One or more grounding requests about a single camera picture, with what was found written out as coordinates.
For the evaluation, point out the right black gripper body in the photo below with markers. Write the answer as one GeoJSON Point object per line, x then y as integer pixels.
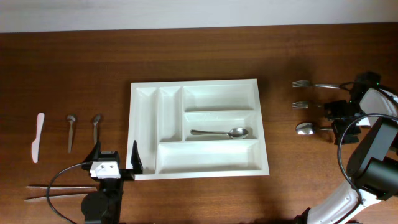
{"type": "Point", "coordinates": [343, 113]}

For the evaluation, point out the small steel teaspoon right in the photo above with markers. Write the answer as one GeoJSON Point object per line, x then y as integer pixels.
{"type": "Point", "coordinates": [96, 120]}

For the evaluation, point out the steel tablespoon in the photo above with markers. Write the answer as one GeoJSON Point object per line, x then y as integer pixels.
{"type": "Point", "coordinates": [235, 133]}
{"type": "Point", "coordinates": [310, 128]}

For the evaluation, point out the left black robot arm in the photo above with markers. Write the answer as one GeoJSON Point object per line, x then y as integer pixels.
{"type": "Point", "coordinates": [104, 205]}

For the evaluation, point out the upper metal chopstick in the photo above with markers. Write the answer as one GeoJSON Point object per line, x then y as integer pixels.
{"type": "Point", "coordinates": [62, 187]}

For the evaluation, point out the steel fork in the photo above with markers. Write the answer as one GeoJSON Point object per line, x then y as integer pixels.
{"type": "Point", "coordinates": [306, 105]}
{"type": "Point", "coordinates": [307, 83]}

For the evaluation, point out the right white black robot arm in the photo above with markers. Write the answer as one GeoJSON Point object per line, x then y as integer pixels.
{"type": "Point", "coordinates": [365, 129]}

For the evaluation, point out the white plastic cutlery tray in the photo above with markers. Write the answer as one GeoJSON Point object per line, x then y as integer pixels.
{"type": "Point", "coordinates": [162, 114]}

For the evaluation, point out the small steel teaspoon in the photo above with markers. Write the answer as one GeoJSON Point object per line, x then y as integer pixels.
{"type": "Point", "coordinates": [71, 119]}
{"type": "Point", "coordinates": [96, 120]}

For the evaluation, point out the white plastic knife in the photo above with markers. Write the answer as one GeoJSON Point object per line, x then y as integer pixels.
{"type": "Point", "coordinates": [36, 143]}

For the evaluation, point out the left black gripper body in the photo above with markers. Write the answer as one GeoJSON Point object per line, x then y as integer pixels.
{"type": "Point", "coordinates": [127, 174]}

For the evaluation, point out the small steel teaspoon left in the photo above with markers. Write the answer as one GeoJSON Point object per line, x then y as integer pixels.
{"type": "Point", "coordinates": [71, 119]}

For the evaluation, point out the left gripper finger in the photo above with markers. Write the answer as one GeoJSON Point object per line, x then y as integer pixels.
{"type": "Point", "coordinates": [136, 160]}
{"type": "Point", "coordinates": [94, 154]}

